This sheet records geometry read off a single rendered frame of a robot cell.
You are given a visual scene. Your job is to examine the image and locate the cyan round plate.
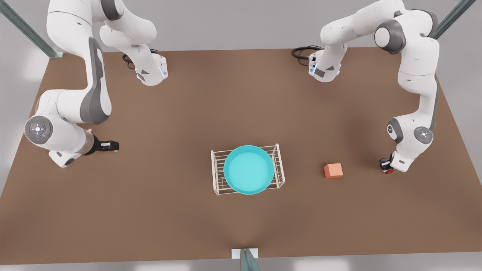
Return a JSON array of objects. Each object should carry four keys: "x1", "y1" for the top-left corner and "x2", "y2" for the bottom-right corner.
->
[{"x1": 223, "y1": 145, "x2": 275, "y2": 195}]

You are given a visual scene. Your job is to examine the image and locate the orange cube box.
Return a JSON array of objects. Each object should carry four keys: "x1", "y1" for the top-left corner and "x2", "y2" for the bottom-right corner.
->
[{"x1": 324, "y1": 163, "x2": 344, "y2": 180}]

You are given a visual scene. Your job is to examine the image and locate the black cable loop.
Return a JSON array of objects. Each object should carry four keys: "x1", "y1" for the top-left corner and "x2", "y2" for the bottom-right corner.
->
[
  {"x1": 291, "y1": 46, "x2": 323, "y2": 67},
  {"x1": 122, "y1": 49, "x2": 160, "y2": 70}
]

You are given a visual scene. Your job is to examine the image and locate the white wire rack shelf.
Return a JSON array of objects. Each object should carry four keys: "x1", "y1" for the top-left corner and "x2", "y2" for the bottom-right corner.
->
[{"x1": 210, "y1": 143, "x2": 286, "y2": 196}]

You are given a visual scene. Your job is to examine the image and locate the silver frame post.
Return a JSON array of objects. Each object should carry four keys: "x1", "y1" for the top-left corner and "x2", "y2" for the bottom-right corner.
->
[
  {"x1": 0, "y1": 0, "x2": 64, "y2": 59},
  {"x1": 231, "y1": 248, "x2": 261, "y2": 271},
  {"x1": 429, "y1": 0, "x2": 477, "y2": 40}
]

